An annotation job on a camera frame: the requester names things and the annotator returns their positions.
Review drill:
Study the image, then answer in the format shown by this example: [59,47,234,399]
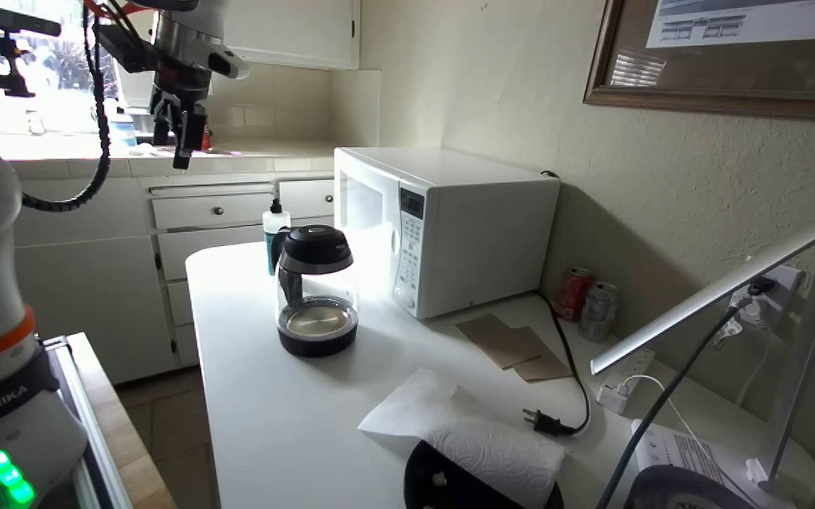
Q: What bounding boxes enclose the white desk lamp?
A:
[587,206,815,509]

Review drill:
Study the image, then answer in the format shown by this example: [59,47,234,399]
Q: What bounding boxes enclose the white wall cabinet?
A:
[220,0,362,73]

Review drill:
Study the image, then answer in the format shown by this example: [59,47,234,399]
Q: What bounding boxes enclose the silver soda can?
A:
[579,279,623,346]

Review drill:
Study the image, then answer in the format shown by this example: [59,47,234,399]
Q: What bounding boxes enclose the white base cabinet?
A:
[0,129,340,384]

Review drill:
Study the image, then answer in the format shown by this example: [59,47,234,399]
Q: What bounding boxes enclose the black power cord with plug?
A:
[520,292,594,438]

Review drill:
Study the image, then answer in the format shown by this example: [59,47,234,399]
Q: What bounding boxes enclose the printed paper sheet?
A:
[626,421,770,509]

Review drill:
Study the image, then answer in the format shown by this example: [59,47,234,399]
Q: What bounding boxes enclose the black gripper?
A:
[149,83,216,173]

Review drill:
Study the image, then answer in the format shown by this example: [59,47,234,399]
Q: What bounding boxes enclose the bright window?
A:
[0,0,124,135]

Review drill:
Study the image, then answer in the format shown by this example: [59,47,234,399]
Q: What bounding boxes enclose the bottle with black cap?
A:
[261,196,295,278]

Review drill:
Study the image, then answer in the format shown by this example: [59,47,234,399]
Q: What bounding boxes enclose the dark lamp cable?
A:
[594,278,778,509]

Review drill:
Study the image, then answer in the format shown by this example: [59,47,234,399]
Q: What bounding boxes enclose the white cabinet drawer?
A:
[146,187,277,235]
[154,224,270,282]
[277,177,338,226]

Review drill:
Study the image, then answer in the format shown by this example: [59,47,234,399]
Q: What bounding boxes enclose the black camera on stand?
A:
[0,0,63,103]

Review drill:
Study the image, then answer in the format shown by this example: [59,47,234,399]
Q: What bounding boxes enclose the red soda can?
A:
[555,265,598,322]

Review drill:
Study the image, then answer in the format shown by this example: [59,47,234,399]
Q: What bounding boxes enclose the black round disc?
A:
[401,438,567,509]

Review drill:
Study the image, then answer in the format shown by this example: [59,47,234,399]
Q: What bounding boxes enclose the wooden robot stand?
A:
[38,330,179,509]

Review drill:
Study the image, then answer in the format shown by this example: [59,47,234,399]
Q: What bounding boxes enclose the white microwave oven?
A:
[332,144,564,322]

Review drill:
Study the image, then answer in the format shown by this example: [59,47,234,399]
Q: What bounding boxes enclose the brown paper piece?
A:
[513,324,574,384]
[452,312,547,371]

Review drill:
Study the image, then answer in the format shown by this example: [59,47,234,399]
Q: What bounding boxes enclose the white wall outlet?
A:
[728,264,806,333]

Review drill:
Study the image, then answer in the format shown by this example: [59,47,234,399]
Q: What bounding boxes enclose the white paper towel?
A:
[356,365,571,509]

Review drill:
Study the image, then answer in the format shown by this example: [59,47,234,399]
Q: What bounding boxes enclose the glass kettle with black lid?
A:
[272,224,362,358]

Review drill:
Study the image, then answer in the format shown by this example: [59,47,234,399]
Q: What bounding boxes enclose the wood framed notice board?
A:
[582,0,815,125]

